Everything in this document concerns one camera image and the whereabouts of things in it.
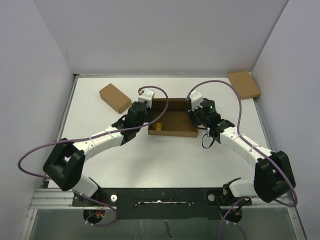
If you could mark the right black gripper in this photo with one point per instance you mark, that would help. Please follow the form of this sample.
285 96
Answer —
193 112

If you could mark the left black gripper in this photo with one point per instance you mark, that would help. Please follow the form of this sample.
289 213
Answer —
147 109

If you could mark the small yellow object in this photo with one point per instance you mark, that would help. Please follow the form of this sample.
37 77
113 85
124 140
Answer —
159 126

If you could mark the large cardboard box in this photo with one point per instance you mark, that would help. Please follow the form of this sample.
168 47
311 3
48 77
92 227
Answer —
175 120

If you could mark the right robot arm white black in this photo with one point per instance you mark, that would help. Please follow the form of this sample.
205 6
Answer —
273 174

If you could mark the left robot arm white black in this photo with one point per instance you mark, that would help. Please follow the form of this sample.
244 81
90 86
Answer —
66 161

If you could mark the small closed cardboard box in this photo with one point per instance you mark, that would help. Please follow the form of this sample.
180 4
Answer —
115 98

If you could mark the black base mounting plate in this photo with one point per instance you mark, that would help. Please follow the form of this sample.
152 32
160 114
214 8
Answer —
166 203

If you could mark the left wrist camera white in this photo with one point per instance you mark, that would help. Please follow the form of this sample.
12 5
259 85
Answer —
146 96

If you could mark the aluminium frame rail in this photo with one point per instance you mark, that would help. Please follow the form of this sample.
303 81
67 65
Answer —
55 199

